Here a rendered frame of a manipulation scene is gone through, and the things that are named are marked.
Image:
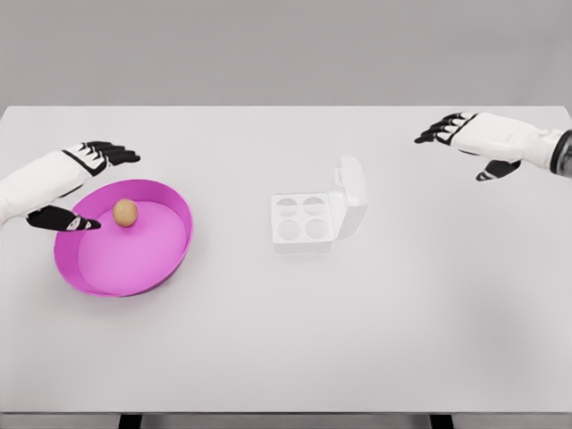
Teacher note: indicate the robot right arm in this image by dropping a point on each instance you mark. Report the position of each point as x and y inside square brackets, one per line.
[549, 149]

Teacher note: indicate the brown egg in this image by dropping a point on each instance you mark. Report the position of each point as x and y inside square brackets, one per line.
[125, 213]

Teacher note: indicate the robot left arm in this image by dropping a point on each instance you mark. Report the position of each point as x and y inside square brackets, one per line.
[11, 194]

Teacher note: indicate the pink round tray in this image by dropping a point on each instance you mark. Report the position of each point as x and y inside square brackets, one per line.
[129, 250]

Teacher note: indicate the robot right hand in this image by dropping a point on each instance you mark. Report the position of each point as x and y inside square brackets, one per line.
[485, 136]

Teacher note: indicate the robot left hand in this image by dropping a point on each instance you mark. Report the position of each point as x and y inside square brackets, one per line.
[58, 176]

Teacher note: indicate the white egg box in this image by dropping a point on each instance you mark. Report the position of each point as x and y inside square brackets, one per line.
[313, 214]

